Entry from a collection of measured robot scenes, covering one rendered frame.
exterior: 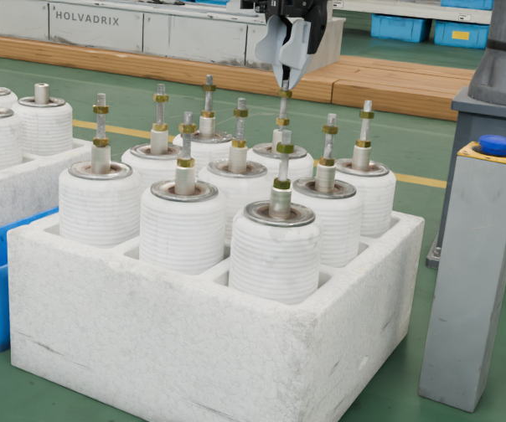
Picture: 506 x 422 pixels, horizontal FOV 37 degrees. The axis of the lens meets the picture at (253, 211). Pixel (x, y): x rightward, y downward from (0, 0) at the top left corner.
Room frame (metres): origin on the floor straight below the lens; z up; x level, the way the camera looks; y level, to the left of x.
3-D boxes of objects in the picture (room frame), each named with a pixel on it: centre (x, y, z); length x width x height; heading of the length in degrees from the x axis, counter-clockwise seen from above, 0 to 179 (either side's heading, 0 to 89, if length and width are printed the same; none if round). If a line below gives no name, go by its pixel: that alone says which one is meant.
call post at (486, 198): (0.84, -0.27, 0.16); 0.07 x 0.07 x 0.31; 63
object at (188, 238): (0.80, 0.08, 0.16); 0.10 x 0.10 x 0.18
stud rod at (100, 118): (0.85, 0.18, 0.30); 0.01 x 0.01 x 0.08
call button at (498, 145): (0.84, -0.27, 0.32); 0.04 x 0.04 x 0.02
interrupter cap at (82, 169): (0.85, 0.18, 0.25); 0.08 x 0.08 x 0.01
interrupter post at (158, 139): (0.96, 0.13, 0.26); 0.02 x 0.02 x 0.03
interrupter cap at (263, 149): (1.01, -0.03, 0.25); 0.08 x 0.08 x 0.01
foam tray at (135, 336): (0.90, 0.02, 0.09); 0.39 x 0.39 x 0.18; 63
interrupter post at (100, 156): (0.85, 0.18, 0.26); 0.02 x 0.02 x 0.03
